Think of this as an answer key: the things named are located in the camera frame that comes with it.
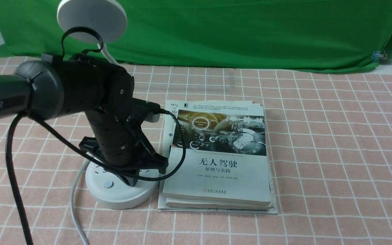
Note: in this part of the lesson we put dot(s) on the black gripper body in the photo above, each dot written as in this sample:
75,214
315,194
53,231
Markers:
121,145

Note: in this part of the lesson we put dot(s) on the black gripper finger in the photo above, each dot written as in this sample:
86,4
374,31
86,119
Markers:
130,178

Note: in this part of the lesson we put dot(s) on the white desk lamp with socket base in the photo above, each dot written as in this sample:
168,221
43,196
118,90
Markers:
103,22

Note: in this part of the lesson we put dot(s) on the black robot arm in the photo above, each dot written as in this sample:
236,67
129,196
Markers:
53,88

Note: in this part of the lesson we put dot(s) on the top book with car cover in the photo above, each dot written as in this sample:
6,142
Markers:
223,170

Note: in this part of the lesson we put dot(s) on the green backdrop cloth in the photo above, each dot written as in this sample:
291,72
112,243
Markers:
322,36

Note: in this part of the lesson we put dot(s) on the blue binder clip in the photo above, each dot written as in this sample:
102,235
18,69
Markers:
378,55

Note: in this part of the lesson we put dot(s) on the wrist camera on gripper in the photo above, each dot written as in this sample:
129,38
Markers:
145,111

